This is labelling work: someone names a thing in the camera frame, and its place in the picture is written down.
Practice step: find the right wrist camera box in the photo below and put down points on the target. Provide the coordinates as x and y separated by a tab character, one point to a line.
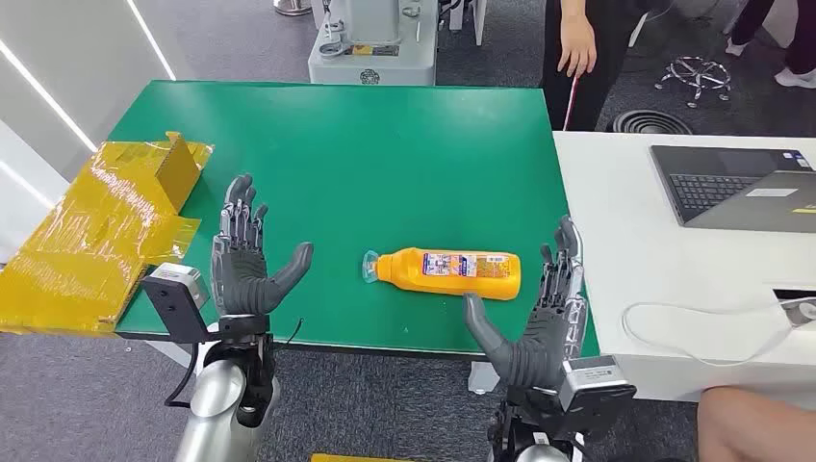
593	386

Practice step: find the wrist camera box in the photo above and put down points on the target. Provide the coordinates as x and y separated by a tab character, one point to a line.
593	386
175	296

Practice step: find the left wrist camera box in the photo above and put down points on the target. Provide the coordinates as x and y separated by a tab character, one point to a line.
175	296

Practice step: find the white table leg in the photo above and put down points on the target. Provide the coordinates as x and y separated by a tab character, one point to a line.
482	377

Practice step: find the grey open laptop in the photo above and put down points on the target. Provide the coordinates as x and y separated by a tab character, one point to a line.
733	188

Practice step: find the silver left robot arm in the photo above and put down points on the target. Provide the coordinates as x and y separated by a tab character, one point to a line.
213	402

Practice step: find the person's hand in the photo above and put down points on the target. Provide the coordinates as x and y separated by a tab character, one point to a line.
577	44

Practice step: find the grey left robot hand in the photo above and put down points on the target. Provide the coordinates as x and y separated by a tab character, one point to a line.
241	280

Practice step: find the chrome chair base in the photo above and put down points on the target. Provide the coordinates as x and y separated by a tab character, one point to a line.
696	71

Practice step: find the orange plastic bottle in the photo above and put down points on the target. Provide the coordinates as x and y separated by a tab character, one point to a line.
446	274

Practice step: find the yellow taped cardboard box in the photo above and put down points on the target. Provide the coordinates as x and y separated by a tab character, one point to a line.
89	242

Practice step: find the person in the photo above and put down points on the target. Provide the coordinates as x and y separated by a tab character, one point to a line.
609	70
800	38

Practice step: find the black round ribbed disc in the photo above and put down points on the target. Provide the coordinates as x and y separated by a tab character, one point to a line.
650	122

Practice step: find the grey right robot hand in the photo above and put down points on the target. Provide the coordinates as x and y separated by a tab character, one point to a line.
538	354

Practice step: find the white furniture panel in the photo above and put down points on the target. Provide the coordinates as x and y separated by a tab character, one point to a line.
468	16

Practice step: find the chrome stand base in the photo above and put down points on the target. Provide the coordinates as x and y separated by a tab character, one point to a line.
293	7

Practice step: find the person's knee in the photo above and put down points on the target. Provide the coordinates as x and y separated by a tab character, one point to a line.
758	427

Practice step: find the yellow flat object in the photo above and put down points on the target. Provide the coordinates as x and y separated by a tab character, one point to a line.
357	458

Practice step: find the white machine base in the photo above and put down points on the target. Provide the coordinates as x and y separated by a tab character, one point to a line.
382	60

